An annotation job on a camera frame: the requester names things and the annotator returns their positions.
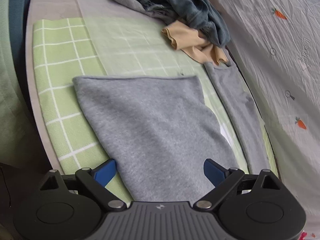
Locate beige garment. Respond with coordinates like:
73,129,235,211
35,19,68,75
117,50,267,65
131,0,229,65

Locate grey carrot print sheet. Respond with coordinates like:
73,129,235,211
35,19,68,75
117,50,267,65
205,0,320,230

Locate dark blue denim jeans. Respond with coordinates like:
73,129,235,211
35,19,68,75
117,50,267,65
145,0,230,47

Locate frayed light blue jeans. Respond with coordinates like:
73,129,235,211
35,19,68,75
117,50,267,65
137,0,173,18

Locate teal curtain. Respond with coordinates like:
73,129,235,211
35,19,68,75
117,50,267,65
6,0,35,65

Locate grey foam underlay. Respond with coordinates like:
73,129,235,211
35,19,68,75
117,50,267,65
71,0,170,30

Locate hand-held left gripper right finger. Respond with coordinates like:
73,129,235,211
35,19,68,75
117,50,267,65
194,159,282,210

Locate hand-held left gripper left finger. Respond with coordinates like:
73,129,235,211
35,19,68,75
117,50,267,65
40,159,125,210

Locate light green fuzzy cloth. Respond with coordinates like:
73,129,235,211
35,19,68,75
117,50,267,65
0,0,38,165

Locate grey sweatpants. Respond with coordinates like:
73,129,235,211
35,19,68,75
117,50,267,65
72,62,272,203

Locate green checked mat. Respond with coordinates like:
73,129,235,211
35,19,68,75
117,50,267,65
32,17,279,200

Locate large white tape patch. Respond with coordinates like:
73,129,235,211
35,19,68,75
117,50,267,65
217,122,234,148

